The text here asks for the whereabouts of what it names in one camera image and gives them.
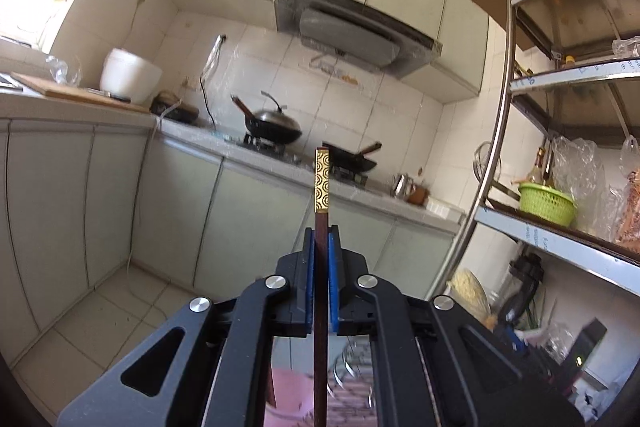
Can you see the steel shelf rack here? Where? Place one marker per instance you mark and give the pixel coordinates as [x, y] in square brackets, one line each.
[500, 107]

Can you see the pink plastic utensil cup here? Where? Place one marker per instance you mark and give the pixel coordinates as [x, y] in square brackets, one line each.
[292, 397]

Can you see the pale green base cabinets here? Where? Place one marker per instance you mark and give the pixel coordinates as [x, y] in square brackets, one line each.
[65, 207]

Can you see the wooden cutting board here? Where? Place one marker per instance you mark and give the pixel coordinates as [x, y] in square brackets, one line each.
[75, 94]

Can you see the small glass wall shelf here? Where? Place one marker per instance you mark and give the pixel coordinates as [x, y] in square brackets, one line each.
[332, 69]

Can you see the gas stove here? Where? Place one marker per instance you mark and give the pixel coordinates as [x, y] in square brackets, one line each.
[300, 157]

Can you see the steel wok lid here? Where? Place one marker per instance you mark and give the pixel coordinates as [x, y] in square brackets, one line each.
[274, 117]

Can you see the brown clay pot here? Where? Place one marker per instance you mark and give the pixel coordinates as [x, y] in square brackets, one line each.
[417, 196]

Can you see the dark chopstick gold patterned end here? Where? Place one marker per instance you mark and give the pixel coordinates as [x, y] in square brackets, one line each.
[321, 227]

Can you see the steel kettle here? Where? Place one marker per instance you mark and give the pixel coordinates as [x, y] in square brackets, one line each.
[401, 187]

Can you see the black blender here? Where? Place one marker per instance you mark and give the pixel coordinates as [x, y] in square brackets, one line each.
[522, 287]

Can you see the white plastic container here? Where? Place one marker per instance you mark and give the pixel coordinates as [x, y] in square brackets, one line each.
[442, 209]

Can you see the white rice cooker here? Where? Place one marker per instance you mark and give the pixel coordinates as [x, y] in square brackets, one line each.
[127, 77]

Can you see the bag of brown dried food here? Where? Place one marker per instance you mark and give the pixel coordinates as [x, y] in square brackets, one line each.
[629, 212]

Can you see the glass bottle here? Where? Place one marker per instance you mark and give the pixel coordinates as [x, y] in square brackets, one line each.
[537, 164]

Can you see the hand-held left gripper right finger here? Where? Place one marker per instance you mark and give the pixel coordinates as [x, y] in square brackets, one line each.
[334, 292]

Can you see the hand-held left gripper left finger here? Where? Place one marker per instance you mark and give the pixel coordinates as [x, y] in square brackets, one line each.
[310, 277]

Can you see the clear plastic bag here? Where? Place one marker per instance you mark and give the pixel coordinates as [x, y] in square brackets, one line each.
[575, 167]

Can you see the range hood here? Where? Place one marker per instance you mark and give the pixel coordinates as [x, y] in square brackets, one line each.
[350, 32]

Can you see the green plastic basket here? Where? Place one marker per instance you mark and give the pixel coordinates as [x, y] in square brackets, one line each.
[547, 207]

